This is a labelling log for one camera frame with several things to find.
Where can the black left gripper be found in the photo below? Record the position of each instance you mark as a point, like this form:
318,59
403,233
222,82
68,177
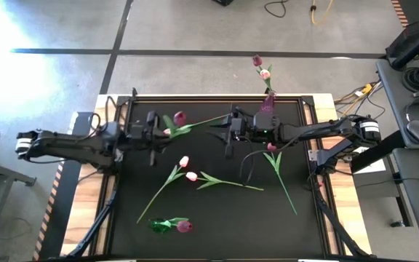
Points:
138,136

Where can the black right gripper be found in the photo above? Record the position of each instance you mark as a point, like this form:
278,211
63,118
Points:
242,129

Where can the pale pink tulip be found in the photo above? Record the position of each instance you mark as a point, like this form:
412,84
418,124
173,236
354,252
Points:
265,74

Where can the dark pink tulip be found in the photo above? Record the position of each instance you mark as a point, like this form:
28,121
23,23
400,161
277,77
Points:
184,226
271,147

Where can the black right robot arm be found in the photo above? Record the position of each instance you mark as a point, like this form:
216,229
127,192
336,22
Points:
315,130

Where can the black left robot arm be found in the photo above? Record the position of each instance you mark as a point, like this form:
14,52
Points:
67,145

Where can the purple glass vase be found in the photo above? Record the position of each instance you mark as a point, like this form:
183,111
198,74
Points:
267,105

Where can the green glass vase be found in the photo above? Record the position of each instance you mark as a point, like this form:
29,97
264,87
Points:
157,225

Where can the yellow-pink tulip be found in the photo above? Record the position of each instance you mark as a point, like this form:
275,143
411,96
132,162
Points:
166,131

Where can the white paper sheet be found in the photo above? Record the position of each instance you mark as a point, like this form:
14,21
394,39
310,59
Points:
371,165

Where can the black desk leg beam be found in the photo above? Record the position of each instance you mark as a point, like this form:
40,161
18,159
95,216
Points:
377,153

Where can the black equipment box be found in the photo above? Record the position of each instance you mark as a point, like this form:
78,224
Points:
400,40

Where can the black monitor pole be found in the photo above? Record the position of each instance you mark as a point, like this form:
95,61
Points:
417,47

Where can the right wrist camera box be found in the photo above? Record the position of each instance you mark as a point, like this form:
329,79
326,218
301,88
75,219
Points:
266,122

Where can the black table frame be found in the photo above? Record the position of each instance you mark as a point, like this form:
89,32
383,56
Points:
195,100

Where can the black diagonal frame strut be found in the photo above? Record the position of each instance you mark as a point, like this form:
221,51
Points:
93,223
338,226

